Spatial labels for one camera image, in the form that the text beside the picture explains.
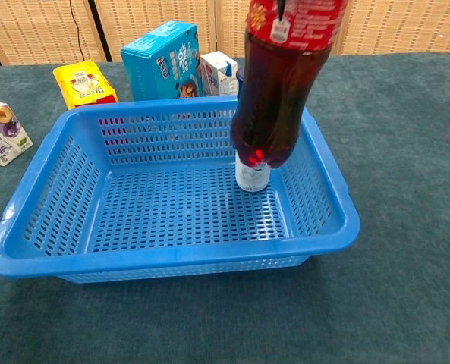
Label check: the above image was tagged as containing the blue plastic mesh basket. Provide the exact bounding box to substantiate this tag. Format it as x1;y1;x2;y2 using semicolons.
0;94;361;284

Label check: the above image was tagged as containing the cola bottle red cap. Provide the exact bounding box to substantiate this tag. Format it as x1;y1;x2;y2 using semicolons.
230;0;350;170

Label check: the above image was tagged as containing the yellow red snack bag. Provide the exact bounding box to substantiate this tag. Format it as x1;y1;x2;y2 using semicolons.
52;59;119;110

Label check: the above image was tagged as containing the thin black hanging cable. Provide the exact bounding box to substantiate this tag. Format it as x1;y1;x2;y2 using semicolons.
69;0;86;61

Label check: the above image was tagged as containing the white yogurt bottle blue cap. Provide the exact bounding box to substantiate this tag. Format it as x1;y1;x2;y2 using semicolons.
234;66;271;193

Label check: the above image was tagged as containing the teal table cloth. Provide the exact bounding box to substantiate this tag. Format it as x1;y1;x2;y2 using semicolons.
0;52;450;364

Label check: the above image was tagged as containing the bamboo folding screen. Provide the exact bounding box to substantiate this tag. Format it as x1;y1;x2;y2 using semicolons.
0;0;450;66

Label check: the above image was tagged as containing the blue cookie box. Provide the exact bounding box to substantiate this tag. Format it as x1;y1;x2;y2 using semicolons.
120;20;205;102

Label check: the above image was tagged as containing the white blue milk carton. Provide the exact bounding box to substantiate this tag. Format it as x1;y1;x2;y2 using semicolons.
200;50;240;97

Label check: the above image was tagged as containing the small purple white carton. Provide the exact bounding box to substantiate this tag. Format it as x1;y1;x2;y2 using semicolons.
0;99;34;167

